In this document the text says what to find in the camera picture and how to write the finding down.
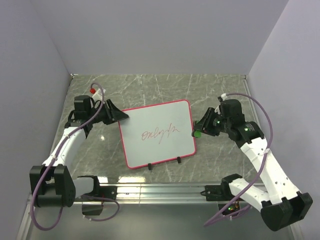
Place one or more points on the aluminium mounting rail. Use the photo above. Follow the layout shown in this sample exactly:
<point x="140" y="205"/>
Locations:
<point x="160" y="193"/>

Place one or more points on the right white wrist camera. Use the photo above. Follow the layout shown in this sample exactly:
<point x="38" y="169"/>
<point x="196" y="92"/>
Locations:
<point x="223" y="97"/>

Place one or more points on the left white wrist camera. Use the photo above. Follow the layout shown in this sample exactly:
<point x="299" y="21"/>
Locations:
<point x="96" y="94"/>

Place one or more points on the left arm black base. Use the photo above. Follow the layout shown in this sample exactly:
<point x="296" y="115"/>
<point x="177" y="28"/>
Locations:
<point x="102" y="193"/>

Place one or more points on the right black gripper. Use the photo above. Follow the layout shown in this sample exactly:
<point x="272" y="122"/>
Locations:
<point x="204" y="123"/>

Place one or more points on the green whiteboard eraser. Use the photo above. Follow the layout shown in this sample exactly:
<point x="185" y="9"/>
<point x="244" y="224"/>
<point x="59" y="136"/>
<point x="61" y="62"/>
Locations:
<point x="195" y="133"/>

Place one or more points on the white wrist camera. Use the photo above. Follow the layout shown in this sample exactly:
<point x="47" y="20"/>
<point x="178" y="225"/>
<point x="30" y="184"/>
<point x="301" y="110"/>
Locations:
<point x="96" y="94"/>
<point x="223" y="97"/>

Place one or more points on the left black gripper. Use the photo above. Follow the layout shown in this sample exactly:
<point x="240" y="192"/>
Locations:
<point x="113" y="113"/>

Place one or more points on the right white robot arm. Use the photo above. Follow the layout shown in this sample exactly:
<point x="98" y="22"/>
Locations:
<point x="282" y="203"/>

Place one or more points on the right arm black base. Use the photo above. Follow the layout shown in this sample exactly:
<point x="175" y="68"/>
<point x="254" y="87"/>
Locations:
<point x="216" y="193"/>

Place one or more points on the pink-framed whiteboard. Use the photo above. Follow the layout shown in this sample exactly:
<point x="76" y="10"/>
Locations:
<point x="157" y="133"/>

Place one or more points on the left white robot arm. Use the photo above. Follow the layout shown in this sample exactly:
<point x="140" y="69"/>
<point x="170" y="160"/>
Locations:
<point x="51" y="183"/>

